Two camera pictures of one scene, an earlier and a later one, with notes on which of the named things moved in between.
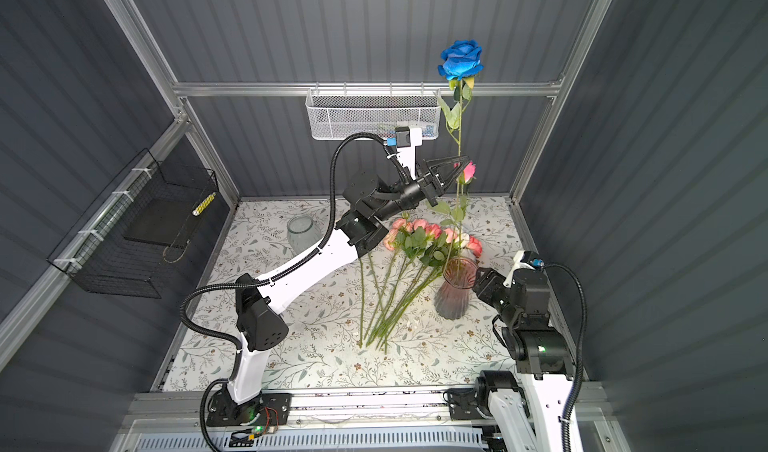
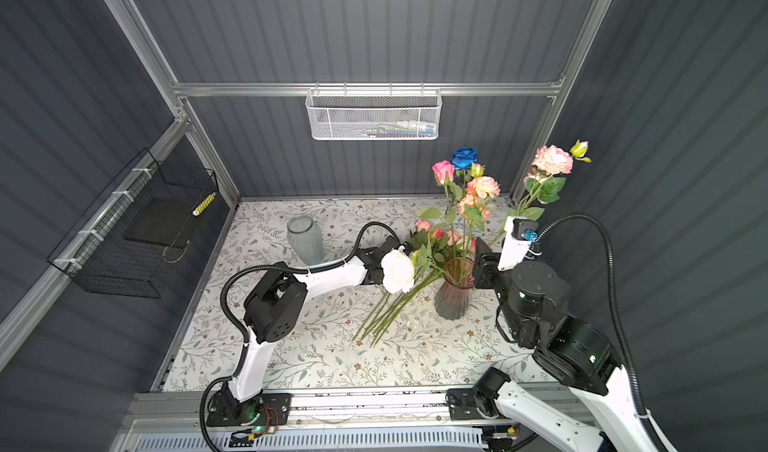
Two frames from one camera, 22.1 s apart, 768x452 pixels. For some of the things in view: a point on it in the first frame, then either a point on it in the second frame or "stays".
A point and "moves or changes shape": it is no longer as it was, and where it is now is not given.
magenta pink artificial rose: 469,171 moves or changes shape
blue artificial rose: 460,60 moves or changes shape
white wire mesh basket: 336,114 stays
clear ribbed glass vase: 302,232 stays
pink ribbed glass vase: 451,298 stays
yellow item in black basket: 204,204 stays
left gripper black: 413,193 to 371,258
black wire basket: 154,206 stays
